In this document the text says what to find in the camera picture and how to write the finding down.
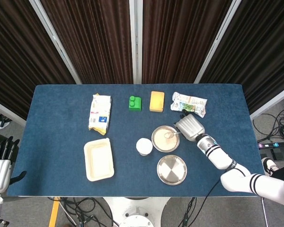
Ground crumpled white snack wrapper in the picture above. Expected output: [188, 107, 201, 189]
[170, 91, 208, 118]

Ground white floral paper cup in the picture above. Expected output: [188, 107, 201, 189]
[136, 138, 153, 157]

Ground dark brown curtain panel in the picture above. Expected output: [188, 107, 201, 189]
[40, 0, 134, 85]
[0, 0, 76, 120]
[142, 0, 233, 85]
[200, 0, 284, 114]

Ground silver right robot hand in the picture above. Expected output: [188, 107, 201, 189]
[174, 109, 205, 142]

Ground yellow sponge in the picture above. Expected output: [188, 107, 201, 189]
[149, 91, 165, 113]

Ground green toy block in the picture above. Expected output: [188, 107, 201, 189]
[128, 96, 143, 112]

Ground metal bowl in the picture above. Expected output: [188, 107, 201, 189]
[151, 125, 181, 152]

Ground black white sneaker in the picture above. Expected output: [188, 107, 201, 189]
[262, 157, 280, 176]

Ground white partition post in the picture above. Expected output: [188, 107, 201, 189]
[129, 0, 144, 85]
[29, 0, 82, 85]
[194, 0, 242, 84]

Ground yellow floor tape strip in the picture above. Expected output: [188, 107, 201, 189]
[48, 197, 60, 227]

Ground small metal spoon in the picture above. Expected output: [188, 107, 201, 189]
[164, 131, 182, 139]

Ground black foot pedals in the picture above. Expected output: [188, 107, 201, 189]
[260, 147, 284, 161]

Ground cream plastic food container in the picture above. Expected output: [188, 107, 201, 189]
[83, 138, 115, 182]

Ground blue felt table cover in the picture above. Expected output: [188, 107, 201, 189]
[6, 84, 272, 197]

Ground white partition base rail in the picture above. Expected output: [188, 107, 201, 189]
[0, 97, 27, 128]
[249, 89, 284, 121]

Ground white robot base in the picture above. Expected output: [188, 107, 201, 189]
[101, 196, 171, 227]

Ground flat metal plate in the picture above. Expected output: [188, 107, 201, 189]
[156, 154, 188, 186]

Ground white yellow flour bag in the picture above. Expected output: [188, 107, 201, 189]
[88, 94, 113, 136]

